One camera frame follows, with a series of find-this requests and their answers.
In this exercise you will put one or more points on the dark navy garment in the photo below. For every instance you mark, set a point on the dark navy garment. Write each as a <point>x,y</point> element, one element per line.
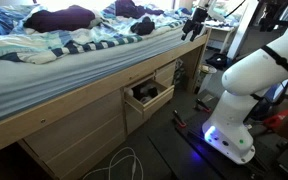
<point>128,9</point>

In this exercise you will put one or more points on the white bin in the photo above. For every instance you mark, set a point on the white bin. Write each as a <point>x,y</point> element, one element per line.
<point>206,72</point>

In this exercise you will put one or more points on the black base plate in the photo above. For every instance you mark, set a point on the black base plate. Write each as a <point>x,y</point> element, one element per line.
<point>269,163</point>

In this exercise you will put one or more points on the red handled clamp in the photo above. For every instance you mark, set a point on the red handled clamp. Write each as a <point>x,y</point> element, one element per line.
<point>178,119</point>

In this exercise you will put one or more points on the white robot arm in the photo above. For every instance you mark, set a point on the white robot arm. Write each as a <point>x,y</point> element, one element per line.
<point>245,84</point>

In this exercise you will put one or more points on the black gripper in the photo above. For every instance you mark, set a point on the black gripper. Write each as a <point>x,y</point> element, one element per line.
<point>199,15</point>

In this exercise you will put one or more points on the black socks in drawer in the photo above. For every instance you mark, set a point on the black socks in drawer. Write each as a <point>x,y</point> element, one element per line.
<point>145,92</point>

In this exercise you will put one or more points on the wooden bed frame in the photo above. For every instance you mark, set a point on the wooden bed frame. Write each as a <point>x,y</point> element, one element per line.
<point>23,124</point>

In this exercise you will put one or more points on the large wooden drawer front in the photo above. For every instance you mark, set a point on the large wooden drawer front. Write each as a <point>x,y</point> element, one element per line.
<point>72,145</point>

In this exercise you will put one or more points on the white desk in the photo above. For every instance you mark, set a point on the white desk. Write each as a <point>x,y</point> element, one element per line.
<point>221,34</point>

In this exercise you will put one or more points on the open wooden drawer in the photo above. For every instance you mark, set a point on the open wooden drawer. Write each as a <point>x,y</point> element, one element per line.
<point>146,110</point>

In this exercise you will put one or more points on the black bag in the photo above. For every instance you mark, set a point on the black bag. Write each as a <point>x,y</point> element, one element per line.
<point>217,60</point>

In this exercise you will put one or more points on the blue striped duvet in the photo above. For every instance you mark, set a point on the blue striped duvet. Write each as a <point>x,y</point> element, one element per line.
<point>40,48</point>

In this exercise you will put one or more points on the white rolled sock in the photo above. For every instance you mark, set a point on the white rolled sock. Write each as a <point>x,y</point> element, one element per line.
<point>129,91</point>

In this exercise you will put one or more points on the light blue mattress sheet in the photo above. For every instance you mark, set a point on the light blue mattress sheet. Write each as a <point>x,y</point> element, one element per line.
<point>25,85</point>

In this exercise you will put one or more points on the blue pillow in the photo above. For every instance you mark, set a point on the blue pillow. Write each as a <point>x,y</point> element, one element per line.
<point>9,18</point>

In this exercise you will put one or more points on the dark purple garment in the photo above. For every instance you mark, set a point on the dark purple garment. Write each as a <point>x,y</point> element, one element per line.
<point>72,18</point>

